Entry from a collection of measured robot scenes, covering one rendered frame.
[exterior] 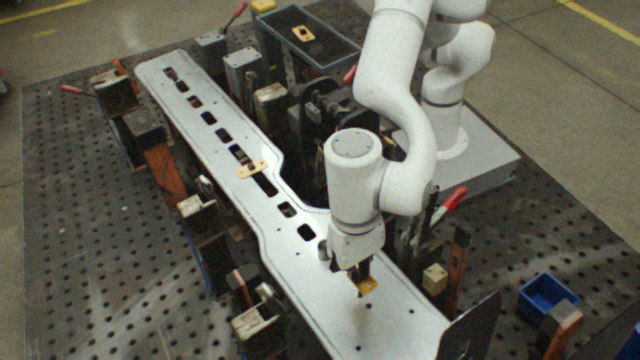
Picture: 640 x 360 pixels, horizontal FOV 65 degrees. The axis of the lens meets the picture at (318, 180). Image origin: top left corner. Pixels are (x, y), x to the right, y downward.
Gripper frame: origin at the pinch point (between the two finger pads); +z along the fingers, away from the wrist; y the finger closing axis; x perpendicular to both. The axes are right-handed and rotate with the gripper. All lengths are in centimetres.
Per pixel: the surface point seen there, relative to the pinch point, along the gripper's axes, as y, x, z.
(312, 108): -16.2, -39.9, -6.0
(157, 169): 19, -76, 21
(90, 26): -8, -381, 111
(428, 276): -10.9, 7.6, 3.3
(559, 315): -14.9, 30.0, -10.3
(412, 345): -1.5, 14.3, 9.5
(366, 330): 3.5, 6.9, 9.5
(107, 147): 28, -122, 40
